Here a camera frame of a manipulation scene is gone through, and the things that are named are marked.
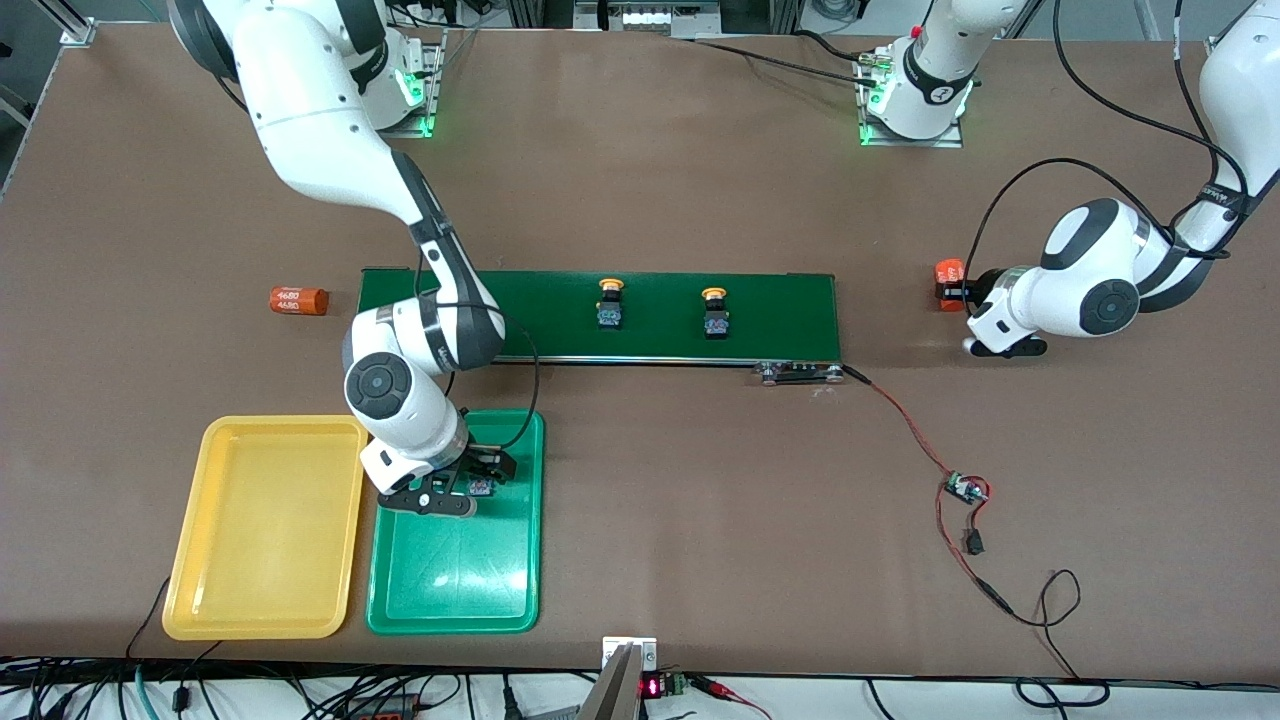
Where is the red and black wire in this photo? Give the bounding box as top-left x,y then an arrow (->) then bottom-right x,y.
840,364 -> 1083,681

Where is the grey metal camera bracket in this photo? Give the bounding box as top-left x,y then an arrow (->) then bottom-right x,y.
577,635 -> 660,720

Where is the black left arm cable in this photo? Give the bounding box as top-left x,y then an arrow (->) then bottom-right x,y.
965,0 -> 1251,301

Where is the green belt conveyor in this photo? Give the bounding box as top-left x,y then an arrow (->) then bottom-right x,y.
358,267 -> 847,387

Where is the yellow plastic tray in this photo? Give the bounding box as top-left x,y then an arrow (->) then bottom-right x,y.
161,414 -> 370,642

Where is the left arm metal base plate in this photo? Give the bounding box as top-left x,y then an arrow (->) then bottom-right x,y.
855,45 -> 966,149

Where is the metal frame with white strip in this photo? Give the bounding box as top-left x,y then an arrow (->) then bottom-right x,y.
505,0 -> 803,41

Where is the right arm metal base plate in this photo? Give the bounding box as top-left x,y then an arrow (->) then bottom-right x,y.
380,28 -> 447,139

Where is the looped black cable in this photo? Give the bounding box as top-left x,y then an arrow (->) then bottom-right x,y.
1015,678 -> 1111,709

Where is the red clip lead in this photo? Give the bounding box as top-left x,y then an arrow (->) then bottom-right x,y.
690,674 -> 773,720

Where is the thin black cable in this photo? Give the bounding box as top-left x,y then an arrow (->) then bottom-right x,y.
124,576 -> 173,663

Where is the black table cable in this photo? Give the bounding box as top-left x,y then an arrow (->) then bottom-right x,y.
690,28 -> 881,89

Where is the aluminium frame post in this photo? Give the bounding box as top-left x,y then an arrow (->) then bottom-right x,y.
55,0 -> 98,47

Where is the orange cylindrical battery cell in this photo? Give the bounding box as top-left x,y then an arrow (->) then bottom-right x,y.
934,258 -> 970,314
269,286 -> 330,317

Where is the green plastic tray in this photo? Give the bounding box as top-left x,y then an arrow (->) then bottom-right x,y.
366,408 -> 546,637

